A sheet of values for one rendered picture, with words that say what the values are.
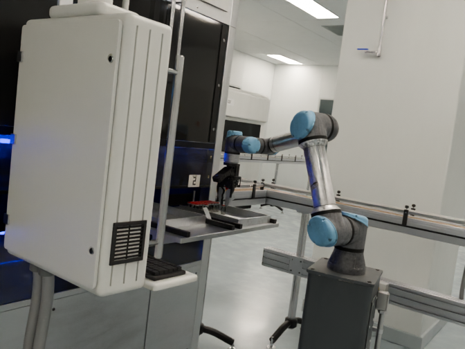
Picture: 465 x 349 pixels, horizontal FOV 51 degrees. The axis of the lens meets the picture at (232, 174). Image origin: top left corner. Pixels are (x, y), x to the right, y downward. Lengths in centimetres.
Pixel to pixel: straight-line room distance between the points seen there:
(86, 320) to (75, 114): 100
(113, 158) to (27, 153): 38
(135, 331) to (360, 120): 214
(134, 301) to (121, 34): 133
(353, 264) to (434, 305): 103
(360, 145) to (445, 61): 76
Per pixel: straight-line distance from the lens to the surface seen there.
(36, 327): 176
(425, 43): 356
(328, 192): 190
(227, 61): 254
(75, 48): 146
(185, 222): 201
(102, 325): 222
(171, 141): 145
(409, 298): 295
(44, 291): 167
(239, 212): 241
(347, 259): 198
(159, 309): 245
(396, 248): 354
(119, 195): 134
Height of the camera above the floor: 128
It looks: 5 degrees down
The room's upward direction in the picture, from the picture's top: 7 degrees clockwise
